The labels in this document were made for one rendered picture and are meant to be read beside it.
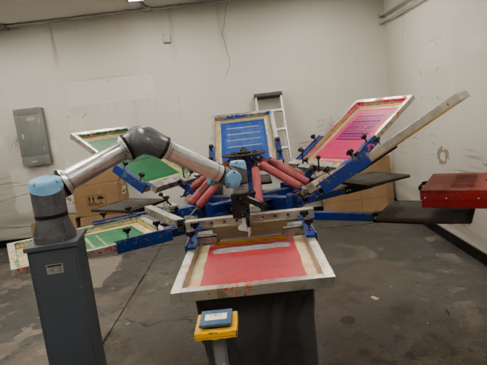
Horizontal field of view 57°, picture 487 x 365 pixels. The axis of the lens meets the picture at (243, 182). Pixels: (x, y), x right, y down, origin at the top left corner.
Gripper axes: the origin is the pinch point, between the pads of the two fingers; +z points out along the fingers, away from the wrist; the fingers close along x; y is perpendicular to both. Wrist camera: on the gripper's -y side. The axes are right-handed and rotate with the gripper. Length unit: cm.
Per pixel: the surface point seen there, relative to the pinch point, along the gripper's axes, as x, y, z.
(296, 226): 3.7, -22.2, -1.7
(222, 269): 32.2, 12.3, 5.2
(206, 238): 2.8, 20.8, -0.2
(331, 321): -98, -50, 101
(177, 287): 55, 27, 2
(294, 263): 33.4, -17.3, 5.3
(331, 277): 60, -28, 2
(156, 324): -120, 84, 101
